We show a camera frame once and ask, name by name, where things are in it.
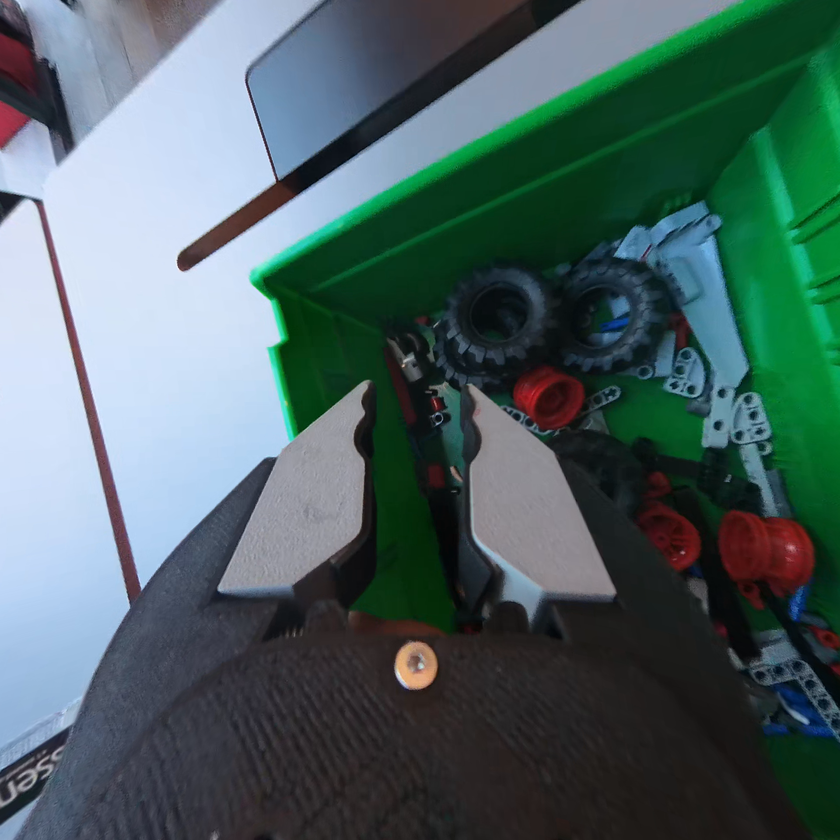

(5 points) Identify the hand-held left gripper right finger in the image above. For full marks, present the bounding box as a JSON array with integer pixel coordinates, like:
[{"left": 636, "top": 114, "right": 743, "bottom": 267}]
[{"left": 459, "top": 382, "right": 618, "bottom": 634}]

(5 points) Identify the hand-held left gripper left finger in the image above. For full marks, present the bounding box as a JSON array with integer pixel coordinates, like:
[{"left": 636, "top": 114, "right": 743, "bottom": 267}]
[{"left": 217, "top": 379, "right": 378, "bottom": 608}]

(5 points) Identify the long black red lego beam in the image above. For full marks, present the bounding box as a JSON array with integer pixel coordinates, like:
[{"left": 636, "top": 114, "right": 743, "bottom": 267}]
[{"left": 384, "top": 331, "right": 487, "bottom": 624}]

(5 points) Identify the green plastic bin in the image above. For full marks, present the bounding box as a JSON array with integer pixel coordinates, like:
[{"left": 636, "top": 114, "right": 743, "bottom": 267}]
[{"left": 249, "top": 0, "right": 840, "bottom": 840}]

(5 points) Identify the red lego wheel hub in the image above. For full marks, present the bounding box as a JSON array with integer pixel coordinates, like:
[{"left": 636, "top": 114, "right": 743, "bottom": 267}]
[
  {"left": 513, "top": 366, "right": 586, "bottom": 431},
  {"left": 718, "top": 511, "right": 816, "bottom": 608},
  {"left": 635, "top": 502, "right": 702, "bottom": 572}
]

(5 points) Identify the black rubber lego tyre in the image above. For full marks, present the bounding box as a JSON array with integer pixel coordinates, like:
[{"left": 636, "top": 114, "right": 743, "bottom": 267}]
[
  {"left": 436, "top": 266, "right": 560, "bottom": 374},
  {"left": 558, "top": 259, "right": 672, "bottom": 375}
]

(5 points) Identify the large grey lego panel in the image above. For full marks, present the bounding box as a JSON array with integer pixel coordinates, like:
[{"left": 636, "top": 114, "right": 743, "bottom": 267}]
[{"left": 613, "top": 202, "right": 750, "bottom": 409}]

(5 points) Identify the clear bag with black label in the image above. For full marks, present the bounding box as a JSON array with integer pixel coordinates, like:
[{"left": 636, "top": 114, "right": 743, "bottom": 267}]
[{"left": 0, "top": 699, "right": 83, "bottom": 828}]

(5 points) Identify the red and black object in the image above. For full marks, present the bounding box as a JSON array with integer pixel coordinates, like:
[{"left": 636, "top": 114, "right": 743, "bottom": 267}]
[{"left": 0, "top": 0, "right": 73, "bottom": 217}]

